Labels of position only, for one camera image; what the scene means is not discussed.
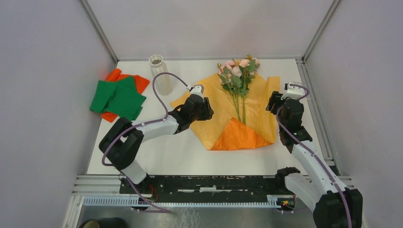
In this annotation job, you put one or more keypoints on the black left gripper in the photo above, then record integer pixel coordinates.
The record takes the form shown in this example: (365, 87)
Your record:
(208, 111)

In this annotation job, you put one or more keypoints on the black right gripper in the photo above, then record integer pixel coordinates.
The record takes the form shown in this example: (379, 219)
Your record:
(275, 98)

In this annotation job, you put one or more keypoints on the orange wrapping paper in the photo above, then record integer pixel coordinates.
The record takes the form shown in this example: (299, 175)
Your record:
(252, 127)

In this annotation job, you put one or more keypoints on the pink artificial flower bouquet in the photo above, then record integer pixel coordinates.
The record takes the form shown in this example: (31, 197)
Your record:
(235, 77)

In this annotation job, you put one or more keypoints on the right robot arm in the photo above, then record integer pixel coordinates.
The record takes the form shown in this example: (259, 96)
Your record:
(331, 202)

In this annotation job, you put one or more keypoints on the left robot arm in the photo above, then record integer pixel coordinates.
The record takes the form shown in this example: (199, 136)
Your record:
(123, 140)

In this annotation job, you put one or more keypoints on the white ribbed vase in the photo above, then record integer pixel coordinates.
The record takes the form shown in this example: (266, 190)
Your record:
(162, 81)

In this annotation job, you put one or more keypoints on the orange cloth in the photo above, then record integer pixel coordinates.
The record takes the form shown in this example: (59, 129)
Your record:
(116, 75)

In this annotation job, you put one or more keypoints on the green cloth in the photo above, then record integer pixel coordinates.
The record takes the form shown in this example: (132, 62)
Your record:
(120, 98)

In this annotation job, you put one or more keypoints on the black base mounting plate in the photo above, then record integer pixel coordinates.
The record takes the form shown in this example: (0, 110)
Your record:
(220, 197)

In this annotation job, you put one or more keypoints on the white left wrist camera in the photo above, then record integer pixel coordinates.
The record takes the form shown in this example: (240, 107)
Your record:
(197, 90)

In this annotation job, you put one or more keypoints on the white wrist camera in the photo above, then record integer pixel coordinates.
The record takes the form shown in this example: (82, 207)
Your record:
(197, 90)
(294, 90)

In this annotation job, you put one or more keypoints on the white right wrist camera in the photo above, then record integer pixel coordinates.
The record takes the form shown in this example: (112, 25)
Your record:
(294, 90)

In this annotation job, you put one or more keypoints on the aluminium frame rail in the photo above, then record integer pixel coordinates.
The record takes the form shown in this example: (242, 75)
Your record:
(94, 184)

